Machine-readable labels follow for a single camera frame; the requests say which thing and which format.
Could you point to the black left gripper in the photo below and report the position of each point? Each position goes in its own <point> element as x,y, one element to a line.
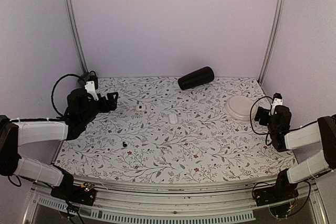
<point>112,105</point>

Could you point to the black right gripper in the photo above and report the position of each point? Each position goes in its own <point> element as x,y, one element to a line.
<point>264,112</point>

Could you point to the white earbud charging case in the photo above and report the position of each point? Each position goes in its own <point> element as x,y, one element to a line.
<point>173,119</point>

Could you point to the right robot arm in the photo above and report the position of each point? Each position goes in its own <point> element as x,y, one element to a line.
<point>283,138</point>

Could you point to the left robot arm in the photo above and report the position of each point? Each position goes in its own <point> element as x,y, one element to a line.
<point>83,107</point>

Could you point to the white round dish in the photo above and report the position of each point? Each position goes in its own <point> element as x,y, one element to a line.
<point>240,107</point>

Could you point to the small white round device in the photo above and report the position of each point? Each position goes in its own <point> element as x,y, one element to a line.
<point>140,108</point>

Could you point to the floral patterned table mat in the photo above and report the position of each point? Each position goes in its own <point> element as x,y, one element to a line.
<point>206,146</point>

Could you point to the black cylinder speaker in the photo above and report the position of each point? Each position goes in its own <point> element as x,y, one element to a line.
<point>196,78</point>

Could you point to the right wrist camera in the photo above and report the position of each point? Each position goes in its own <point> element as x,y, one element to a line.
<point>276,100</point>

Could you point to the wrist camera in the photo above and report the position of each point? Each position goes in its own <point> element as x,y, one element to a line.
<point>276,100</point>
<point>92,85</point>

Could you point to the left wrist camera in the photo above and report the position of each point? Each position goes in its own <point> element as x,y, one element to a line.
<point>92,85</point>

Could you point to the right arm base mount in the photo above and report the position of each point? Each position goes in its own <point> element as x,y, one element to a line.
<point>271,195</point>

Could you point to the aluminium front rail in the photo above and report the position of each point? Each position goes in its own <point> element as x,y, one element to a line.
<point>220,202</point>

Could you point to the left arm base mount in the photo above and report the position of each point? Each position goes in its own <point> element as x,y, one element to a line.
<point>84,194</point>

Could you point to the right aluminium corner post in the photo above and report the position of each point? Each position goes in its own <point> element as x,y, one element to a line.
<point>271,41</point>

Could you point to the aluminium corner post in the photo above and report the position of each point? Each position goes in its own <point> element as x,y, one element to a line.
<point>271,41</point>
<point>75,35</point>

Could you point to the left aluminium corner post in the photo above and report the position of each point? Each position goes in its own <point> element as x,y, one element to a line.
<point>75,35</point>

